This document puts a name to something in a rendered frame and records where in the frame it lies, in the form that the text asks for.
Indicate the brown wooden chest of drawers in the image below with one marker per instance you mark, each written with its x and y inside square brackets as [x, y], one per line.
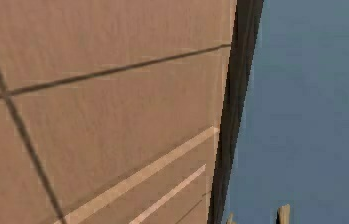
[115, 110]

